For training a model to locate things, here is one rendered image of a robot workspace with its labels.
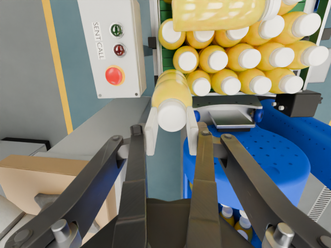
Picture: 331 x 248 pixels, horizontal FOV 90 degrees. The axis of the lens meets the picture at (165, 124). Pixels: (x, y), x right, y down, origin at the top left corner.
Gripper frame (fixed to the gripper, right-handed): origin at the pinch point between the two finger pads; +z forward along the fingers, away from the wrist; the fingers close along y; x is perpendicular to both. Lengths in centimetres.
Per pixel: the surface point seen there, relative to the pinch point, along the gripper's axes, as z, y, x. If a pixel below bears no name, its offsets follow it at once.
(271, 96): 114, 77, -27
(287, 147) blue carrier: 18.5, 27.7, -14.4
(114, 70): 18.0, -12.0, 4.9
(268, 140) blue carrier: 22.0, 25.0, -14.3
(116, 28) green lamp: 17.9, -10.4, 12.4
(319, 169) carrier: 42, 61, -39
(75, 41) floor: 129, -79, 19
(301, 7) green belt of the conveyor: 39, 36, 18
